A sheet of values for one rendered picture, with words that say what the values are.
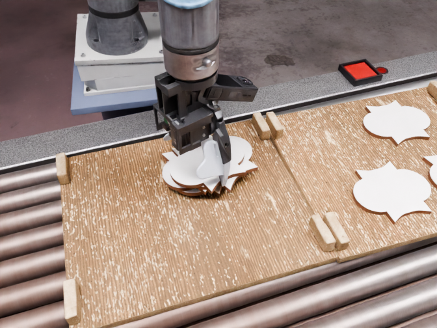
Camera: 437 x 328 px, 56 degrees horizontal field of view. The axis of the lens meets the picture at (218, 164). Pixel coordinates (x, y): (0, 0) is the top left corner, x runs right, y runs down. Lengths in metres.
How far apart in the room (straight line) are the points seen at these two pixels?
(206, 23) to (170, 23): 0.04
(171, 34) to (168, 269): 0.34
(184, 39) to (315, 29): 2.71
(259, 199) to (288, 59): 2.16
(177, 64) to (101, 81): 0.54
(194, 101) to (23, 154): 0.43
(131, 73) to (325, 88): 0.47
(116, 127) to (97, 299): 0.40
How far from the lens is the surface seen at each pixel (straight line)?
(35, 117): 2.54
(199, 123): 0.60
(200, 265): 0.66
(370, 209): 0.75
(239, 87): 0.64
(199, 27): 0.52
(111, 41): 1.03
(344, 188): 0.78
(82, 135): 0.92
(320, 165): 0.80
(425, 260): 0.76
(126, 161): 0.81
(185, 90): 0.57
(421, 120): 0.96
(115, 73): 1.06
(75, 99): 1.09
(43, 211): 0.80
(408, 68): 1.17
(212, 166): 0.65
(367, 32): 3.27
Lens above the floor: 1.51
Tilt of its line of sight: 47 degrees down
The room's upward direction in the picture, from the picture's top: straight up
